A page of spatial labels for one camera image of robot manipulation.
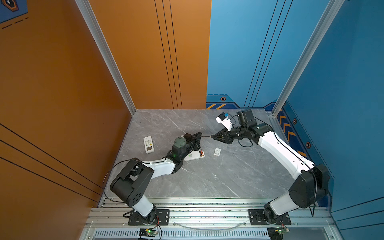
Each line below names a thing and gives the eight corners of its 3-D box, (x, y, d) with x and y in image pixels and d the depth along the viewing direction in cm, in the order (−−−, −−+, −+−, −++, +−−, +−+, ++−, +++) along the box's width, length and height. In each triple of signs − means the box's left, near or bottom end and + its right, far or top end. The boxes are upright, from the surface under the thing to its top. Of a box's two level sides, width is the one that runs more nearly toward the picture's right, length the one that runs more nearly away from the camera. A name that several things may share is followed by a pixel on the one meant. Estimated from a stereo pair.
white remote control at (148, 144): (146, 154, 99) (145, 152, 97) (143, 139, 106) (142, 137, 104) (155, 151, 100) (154, 149, 98) (151, 137, 108) (150, 135, 106)
